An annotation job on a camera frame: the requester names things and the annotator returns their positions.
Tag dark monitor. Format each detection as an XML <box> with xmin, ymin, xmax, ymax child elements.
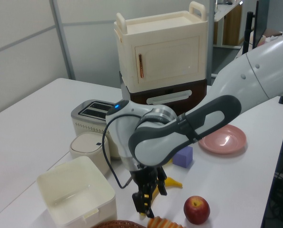
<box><xmin>252</xmin><ymin>0</ymin><xmax>269</xmax><ymax>49</ymax></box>

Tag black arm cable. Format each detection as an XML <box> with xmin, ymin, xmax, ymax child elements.
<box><xmin>102</xmin><ymin>114</ymin><xmax>142</xmax><ymax>190</ymax></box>

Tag long striped bread loaf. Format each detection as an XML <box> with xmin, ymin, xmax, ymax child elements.
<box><xmin>147</xmin><ymin>216</ymin><xmax>187</xmax><ymax>228</ymax></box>

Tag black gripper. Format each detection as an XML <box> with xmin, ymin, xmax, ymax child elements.
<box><xmin>129</xmin><ymin>166</ymin><xmax>168</xmax><ymax>219</ymax></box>

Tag wooden shelf unit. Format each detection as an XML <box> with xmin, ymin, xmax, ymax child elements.
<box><xmin>212</xmin><ymin>0</ymin><xmax>243</xmax><ymax>48</ymax></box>

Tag open cream plastic box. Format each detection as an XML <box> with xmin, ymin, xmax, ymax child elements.
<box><xmin>36</xmin><ymin>156</ymin><xmax>117</xmax><ymax>226</ymax></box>

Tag brown wicker basket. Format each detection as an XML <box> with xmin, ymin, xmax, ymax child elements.
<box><xmin>91</xmin><ymin>219</ymin><xmax>148</xmax><ymax>228</ymax></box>

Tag pink plate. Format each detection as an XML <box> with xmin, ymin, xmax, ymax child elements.
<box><xmin>197</xmin><ymin>123</ymin><xmax>247</xmax><ymax>155</ymax></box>

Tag small cream lidded bin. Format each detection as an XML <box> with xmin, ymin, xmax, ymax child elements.
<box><xmin>69</xmin><ymin>132</ymin><xmax>111</xmax><ymax>175</ymax></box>

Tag cream cabinet with handles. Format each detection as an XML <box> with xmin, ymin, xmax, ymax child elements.
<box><xmin>113</xmin><ymin>1</ymin><xmax>208</xmax><ymax>92</ymax></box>

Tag cream and silver toaster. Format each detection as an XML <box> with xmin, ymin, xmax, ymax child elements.
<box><xmin>70</xmin><ymin>99</ymin><xmax>122</xmax><ymax>160</ymax></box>

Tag black monitor stand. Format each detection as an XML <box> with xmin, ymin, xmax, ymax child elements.
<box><xmin>242</xmin><ymin>10</ymin><xmax>255</xmax><ymax>56</ymax></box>

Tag red apple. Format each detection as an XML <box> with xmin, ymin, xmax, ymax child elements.
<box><xmin>183</xmin><ymin>195</ymin><xmax>210</xmax><ymax>225</ymax></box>

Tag purple foam cube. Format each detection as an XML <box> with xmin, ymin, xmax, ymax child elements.
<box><xmin>172</xmin><ymin>145</ymin><xmax>194</xmax><ymax>169</ymax></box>

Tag yellow banana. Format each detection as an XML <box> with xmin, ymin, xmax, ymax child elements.
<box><xmin>152</xmin><ymin>176</ymin><xmax>184</xmax><ymax>203</ymax></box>

